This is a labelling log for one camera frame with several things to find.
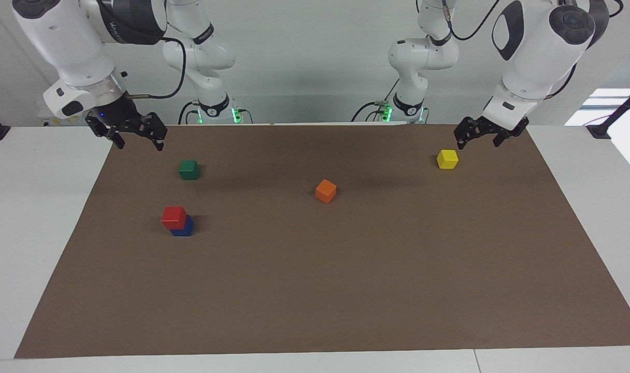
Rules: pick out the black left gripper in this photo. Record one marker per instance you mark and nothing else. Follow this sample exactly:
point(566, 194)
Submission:
point(501, 124)

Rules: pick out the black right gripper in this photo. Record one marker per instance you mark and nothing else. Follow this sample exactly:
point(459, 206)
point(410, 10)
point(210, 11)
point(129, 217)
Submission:
point(117, 114)

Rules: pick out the red cube block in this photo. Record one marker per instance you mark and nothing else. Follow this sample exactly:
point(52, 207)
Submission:
point(173, 217)

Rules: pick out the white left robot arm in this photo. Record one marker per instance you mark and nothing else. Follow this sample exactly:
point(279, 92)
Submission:
point(532, 46)

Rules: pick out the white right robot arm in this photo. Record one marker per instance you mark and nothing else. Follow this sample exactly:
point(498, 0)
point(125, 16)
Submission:
point(76, 41)

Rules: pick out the yellow cube block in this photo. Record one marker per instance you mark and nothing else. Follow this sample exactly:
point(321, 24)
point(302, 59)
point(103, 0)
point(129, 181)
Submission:
point(447, 159)

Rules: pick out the green cube block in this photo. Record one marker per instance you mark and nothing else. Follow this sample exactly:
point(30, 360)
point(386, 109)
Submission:
point(189, 170)

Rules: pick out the blue cube block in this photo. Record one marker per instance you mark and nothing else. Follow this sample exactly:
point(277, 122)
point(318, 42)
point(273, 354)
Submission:
point(185, 230)

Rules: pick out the orange cube block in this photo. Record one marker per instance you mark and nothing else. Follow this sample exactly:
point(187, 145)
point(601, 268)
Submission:
point(325, 191)

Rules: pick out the black angled stand pole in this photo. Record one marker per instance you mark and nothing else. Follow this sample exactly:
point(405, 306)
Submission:
point(623, 106)

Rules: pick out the brown table mat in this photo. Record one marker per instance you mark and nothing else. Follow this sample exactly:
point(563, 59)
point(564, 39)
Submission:
point(346, 285)

